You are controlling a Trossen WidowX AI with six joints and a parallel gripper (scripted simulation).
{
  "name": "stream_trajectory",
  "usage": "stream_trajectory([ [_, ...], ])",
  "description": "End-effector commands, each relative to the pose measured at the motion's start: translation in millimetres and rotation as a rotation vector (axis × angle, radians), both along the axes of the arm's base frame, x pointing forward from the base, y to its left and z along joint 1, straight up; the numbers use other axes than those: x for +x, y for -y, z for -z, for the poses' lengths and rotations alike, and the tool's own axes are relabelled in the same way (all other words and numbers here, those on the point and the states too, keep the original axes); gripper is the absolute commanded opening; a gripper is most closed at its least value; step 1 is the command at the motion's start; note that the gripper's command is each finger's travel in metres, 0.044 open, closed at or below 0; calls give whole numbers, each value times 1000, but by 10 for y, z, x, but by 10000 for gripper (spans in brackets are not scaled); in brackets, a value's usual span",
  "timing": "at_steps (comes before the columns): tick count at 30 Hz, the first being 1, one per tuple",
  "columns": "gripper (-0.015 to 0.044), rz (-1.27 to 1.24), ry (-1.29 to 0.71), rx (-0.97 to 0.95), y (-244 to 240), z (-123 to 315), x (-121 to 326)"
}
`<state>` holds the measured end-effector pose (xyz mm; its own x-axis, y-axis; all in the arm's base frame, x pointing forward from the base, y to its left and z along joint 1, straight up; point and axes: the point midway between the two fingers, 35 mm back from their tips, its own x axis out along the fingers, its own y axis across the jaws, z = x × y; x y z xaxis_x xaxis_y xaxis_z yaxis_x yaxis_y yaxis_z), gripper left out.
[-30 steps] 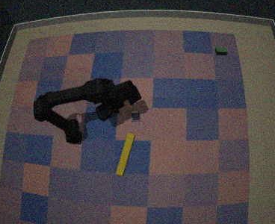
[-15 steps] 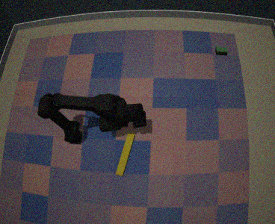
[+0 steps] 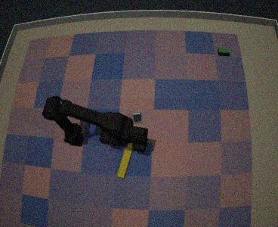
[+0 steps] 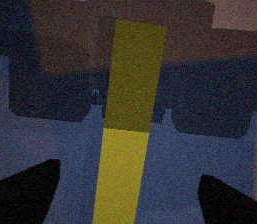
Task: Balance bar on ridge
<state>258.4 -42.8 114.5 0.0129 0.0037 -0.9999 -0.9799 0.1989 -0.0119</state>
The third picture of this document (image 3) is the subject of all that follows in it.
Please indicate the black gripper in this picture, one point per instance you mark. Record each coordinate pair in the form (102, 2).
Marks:
(107, 139)

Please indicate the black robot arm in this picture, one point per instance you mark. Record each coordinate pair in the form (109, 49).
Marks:
(116, 124)

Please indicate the yellow bar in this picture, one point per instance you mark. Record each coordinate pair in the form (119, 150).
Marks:
(125, 161)

